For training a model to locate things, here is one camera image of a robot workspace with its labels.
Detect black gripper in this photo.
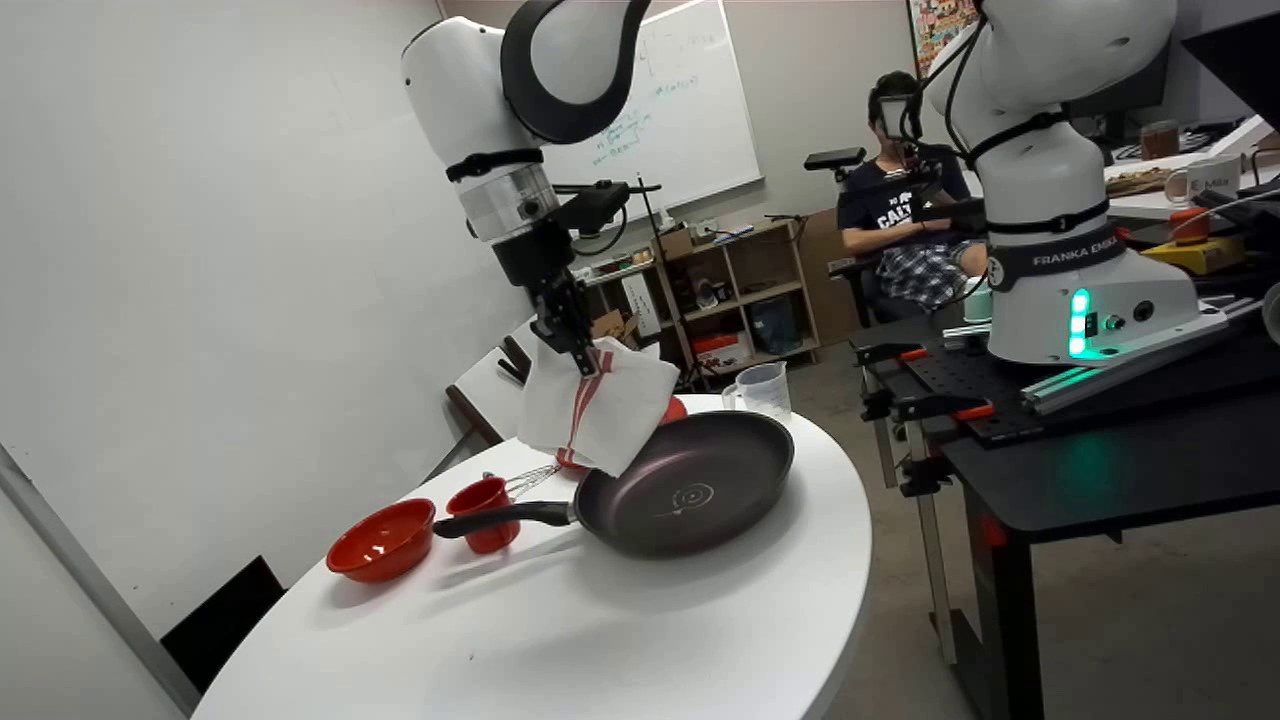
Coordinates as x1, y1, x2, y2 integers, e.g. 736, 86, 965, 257
492, 217, 608, 374

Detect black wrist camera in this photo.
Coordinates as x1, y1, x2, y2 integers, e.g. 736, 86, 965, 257
551, 176, 667, 232

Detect white whiteboard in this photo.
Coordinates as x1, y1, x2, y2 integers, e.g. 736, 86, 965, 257
536, 0, 769, 217

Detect black clamp orange handle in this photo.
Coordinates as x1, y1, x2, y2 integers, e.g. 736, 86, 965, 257
850, 341, 936, 374
855, 379, 1007, 432

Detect black frying pan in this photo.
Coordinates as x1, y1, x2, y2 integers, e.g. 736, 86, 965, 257
433, 409, 799, 559

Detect black robot desk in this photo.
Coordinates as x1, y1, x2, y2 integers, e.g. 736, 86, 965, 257
850, 313, 1280, 720

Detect white flat panels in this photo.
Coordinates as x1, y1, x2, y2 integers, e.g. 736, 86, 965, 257
442, 331, 543, 443

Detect white towel red stripes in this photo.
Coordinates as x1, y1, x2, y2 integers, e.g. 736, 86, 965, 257
511, 316, 687, 478

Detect black wall box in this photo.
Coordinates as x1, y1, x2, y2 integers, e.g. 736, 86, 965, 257
155, 555, 290, 695

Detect red bowl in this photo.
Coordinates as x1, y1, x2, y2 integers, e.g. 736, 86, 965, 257
322, 494, 439, 588

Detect black office chair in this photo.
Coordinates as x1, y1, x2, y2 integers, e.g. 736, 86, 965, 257
799, 141, 889, 331

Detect yellow box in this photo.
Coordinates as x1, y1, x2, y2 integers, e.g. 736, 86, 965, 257
1139, 232, 1252, 278

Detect clear plastic measuring cup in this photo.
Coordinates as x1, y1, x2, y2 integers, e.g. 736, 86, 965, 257
722, 355, 791, 418

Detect seated person dark shirt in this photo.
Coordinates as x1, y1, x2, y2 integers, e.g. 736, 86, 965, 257
837, 67, 995, 324

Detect silver aluminium rail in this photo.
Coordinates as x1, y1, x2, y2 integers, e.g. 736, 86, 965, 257
1016, 290, 1267, 414

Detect red mug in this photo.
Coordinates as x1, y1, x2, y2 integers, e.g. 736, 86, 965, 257
442, 473, 525, 559

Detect black monitor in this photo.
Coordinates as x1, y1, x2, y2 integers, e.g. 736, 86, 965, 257
1181, 8, 1280, 136

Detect wooden shelf unit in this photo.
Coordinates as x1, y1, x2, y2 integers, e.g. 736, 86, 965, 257
651, 217, 823, 385

